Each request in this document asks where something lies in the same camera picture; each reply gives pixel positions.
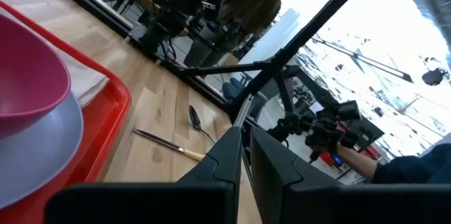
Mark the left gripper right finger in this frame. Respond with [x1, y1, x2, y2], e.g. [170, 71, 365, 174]
[250, 127, 342, 224]

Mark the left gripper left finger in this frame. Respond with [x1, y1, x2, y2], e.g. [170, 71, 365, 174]
[178, 127, 242, 224]

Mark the spoon with teal handle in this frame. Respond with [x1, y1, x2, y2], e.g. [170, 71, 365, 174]
[188, 104, 216, 144]

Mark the knife with cream handle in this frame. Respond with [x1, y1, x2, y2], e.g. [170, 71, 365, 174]
[132, 127, 207, 163]

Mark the beige cloth napkin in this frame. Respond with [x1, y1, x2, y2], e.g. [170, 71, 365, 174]
[0, 7, 109, 108]

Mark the lavender plastic plate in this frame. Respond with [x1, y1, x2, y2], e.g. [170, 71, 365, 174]
[0, 89, 85, 210]

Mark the magenta plastic bowl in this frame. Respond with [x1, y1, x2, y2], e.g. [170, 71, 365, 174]
[0, 14, 71, 139]

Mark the red plastic tray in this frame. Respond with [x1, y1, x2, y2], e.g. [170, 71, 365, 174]
[0, 1, 132, 224]

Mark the person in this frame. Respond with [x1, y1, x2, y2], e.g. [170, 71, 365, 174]
[183, 0, 293, 69]
[334, 132, 451, 185]

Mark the background robot workstation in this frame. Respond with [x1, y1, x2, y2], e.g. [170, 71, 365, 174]
[128, 0, 247, 58]

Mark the black ceiling camera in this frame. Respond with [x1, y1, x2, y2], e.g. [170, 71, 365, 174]
[421, 68, 449, 87]

